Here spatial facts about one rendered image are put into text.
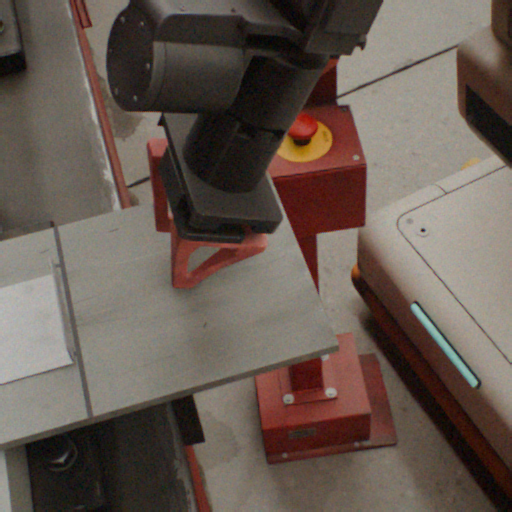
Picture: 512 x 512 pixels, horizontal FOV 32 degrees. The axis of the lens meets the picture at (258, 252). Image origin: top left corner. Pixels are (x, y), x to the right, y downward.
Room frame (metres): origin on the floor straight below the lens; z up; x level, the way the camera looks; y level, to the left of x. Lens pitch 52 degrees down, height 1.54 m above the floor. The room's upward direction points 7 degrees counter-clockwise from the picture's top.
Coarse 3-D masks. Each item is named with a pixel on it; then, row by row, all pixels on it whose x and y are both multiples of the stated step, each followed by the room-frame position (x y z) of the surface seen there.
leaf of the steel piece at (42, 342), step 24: (0, 288) 0.42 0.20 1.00; (24, 288) 0.41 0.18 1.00; (48, 288) 0.41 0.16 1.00; (0, 312) 0.39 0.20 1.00; (24, 312) 0.39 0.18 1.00; (48, 312) 0.39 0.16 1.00; (0, 336) 0.37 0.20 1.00; (24, 336) 0.37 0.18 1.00; (48, 336) 0.37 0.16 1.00; (0, 360) 0.35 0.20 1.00; (24, 360) 0.35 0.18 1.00; (48, 360) 0.35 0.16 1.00; (72, 360) 0.34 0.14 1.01; (0, 384) 0.33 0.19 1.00
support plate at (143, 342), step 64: (0, 256) 0.45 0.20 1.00; (64, 256) 0.44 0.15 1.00; (128, 256) 0.43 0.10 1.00; (192, 256) 0.42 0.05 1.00; (256, 256) 0.42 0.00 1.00; (128, 320) 0.37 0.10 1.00; (192, 320) 0.36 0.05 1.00; (256, 320) 0.36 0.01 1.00; (320, 320) 0.35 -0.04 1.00; (64, 384) 0.32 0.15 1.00; (128, 384) 0.32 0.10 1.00; (192, 384) 0.31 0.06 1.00; (0, 448) 0.28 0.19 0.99
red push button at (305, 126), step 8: (296, 120) 0.76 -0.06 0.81; (304, 120) 0.76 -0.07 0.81; (312, 120) 0.75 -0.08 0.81; (296, 128) 0.74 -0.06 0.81; (304, 128) 0.74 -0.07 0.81; (312, 128) 0.74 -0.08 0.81; (296, 136) 0.74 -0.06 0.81; (304, 136) 0.73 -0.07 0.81; (312, 136) 0.74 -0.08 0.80; (296, 144) 0.74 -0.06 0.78; (304, 144) 0.74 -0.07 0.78
